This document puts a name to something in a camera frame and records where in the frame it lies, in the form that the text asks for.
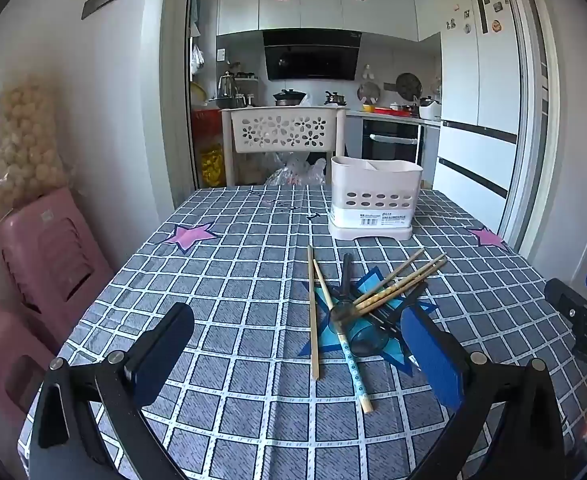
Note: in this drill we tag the round hanging pan lid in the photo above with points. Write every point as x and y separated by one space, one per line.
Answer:
368 92

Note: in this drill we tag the yellow basin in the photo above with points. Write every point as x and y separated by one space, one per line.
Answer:
198 94

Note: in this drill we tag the black chopstick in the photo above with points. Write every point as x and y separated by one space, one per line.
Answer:
418 310
408 296

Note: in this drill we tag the metal kettle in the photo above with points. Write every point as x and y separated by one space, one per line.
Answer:
227 85

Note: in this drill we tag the white upper kitchen cabinets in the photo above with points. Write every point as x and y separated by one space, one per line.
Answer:
323 5

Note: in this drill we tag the hanging white plastic bag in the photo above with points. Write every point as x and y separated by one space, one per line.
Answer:
198 59

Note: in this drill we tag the small cooking pot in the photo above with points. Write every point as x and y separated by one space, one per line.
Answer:
334 98

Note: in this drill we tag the black range hood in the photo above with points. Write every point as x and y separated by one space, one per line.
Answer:
313 57

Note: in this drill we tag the pink star sticker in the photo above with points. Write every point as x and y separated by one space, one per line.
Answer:
188 236
488 237

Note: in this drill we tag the blue patterned wooden chopstick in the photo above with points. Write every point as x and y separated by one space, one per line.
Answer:
356 375

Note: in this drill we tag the black wok with lid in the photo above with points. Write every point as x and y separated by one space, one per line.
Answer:
289 97

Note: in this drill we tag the bag of puffed snacks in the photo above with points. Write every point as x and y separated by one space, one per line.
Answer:
23 140

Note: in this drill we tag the white refrigerator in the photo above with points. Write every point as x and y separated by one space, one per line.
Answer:
473 110

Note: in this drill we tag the blue star sticker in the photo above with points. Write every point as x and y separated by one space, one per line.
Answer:
328 345

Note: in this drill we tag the white plastic utensil holder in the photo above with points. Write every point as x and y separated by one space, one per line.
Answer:
373 220

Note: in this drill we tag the grey wall switch panel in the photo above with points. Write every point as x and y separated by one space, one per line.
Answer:
100 1

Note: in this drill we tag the round dark hanging pan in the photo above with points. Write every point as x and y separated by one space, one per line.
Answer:
407 84

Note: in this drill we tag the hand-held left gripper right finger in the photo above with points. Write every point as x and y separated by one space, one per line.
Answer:
433 360

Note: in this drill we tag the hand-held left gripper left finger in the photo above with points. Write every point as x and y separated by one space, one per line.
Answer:
166 345

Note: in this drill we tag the yellow bag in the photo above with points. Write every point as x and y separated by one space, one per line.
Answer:
212 165

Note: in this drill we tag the red plastic crate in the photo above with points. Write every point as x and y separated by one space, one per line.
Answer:
206 125

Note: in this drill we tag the red tray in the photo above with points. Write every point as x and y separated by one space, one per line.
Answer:
391 110

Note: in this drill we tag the white rice cooker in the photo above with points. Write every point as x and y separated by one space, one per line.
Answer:
429 110

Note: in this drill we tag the crumpled clear plastic bag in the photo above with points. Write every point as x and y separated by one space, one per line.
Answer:
293 172

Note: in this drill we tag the flower cutout basket cart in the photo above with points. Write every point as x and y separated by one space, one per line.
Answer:
283 130

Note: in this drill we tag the grey checkered tablecloth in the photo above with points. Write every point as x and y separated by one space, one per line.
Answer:
223 285

